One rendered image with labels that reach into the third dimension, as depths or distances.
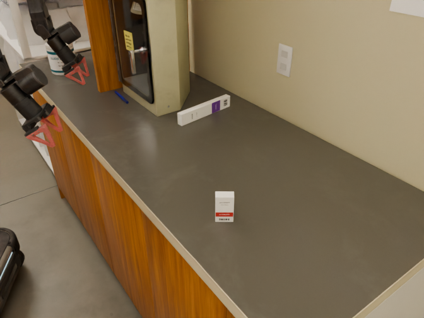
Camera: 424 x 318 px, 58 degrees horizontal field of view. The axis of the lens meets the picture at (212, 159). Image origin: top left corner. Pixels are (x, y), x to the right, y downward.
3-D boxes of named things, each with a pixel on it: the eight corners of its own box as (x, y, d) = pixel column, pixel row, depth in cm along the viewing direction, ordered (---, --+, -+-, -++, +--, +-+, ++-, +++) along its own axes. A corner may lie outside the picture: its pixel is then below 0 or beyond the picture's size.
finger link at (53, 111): (70, 122, 125) (50, 100, 120) (66, 133, 119) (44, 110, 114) (55, 132, 126) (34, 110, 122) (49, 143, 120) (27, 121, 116)
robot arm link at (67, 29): (40, 22, 152) (33, 28, 145) (62, 7, 150) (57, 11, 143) (60, 48, 158) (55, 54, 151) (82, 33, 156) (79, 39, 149)
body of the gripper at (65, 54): (82, 56, 161) (70, 41, 157) (77, 64, 153) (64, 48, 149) (69, 64, 162) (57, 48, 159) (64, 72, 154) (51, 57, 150)
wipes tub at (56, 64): (72, 65, 207) (67, 36, 199) (81, 72, 198) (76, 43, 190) (48, 70, 200) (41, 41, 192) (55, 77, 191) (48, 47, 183)
